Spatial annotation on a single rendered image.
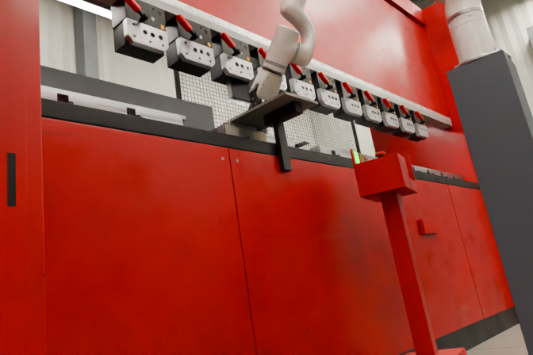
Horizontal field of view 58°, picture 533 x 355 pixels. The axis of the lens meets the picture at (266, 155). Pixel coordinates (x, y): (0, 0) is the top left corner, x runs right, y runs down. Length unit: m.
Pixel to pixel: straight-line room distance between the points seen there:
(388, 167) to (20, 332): 1.20
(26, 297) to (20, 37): 0.50
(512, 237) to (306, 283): 0.63
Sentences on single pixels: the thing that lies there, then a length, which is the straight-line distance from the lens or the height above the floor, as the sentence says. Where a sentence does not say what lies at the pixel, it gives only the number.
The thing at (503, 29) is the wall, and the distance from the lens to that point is 9.85.
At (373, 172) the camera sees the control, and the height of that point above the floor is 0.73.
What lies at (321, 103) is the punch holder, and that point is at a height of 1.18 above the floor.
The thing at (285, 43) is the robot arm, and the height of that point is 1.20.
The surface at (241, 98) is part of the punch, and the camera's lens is 1.81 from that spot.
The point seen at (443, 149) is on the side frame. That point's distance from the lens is 3.68.
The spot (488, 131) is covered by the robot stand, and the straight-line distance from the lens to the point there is 1.63.
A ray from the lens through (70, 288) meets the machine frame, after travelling 1.09.
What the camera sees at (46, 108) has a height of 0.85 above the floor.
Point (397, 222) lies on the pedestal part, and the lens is 1.73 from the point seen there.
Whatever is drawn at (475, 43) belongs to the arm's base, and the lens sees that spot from 1.75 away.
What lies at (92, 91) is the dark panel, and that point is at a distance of 2.07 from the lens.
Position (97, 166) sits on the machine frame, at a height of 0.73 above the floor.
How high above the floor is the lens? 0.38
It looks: 16 degrees up
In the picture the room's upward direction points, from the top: 9 degrees counter-clockwise
